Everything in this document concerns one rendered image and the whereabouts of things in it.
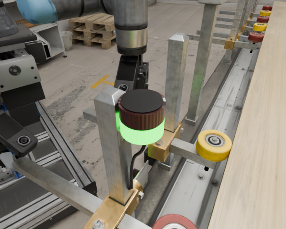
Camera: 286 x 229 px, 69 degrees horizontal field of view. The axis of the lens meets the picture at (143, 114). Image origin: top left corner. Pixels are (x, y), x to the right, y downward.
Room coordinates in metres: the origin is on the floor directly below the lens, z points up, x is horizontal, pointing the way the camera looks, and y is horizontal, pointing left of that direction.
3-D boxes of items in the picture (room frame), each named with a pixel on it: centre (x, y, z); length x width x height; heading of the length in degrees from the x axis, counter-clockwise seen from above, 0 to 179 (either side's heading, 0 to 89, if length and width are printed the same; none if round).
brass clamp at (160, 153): (0.44, -0.07, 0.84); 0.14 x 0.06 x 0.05; 151
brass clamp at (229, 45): (1.31, -0.55, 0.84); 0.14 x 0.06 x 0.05; 151
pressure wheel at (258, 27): (1.46, -0.78, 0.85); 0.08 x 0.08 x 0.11
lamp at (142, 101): (0.22, 0.00, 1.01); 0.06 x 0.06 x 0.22; 61
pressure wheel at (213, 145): (0.36, -0.17, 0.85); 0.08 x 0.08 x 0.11
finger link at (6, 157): (0.34, 0.34, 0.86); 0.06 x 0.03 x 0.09; 61
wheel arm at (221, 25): (1.77, -0.73, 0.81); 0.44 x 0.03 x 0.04; 61
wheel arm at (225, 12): (2.21, -0.97, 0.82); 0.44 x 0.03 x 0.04; 61
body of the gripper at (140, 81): (0.51, 0.03, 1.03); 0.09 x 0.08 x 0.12; 171
